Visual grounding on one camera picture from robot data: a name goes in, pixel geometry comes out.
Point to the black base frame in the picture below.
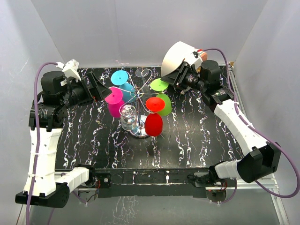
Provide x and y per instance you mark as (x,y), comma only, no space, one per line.
(151,182)

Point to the white cylindrical stool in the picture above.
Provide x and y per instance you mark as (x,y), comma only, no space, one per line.
(174,57)

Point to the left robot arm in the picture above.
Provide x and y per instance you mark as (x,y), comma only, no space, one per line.
(59,93)

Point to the cyan wine glass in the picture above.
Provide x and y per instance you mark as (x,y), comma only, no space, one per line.
(120,79)

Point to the clear tumbler glass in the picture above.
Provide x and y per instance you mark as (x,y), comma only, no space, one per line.
(128,116)

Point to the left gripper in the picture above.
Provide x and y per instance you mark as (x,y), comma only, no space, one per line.
(98,92)

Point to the red wine glass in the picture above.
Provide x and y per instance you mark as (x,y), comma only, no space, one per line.
(154,122)

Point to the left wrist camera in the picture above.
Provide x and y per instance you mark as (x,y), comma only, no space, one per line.
(70,69)

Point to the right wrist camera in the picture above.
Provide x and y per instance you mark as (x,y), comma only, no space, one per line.
(195,58)

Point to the pink wine glass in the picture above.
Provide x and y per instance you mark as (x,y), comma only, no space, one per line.
(114,101)

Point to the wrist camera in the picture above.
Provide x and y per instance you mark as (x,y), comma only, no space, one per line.
(70,69)
(195,58)

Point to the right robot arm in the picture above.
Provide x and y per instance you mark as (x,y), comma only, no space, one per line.
(261,157)

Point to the green wine glass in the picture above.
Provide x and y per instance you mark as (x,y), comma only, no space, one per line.
(160,86)

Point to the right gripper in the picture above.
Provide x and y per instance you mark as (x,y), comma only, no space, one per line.
(176,77)

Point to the clear champagne flute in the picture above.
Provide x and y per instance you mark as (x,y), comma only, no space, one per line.
(142,73)

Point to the chrome wine glass rack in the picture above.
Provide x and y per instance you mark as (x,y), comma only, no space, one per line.
(140,105)

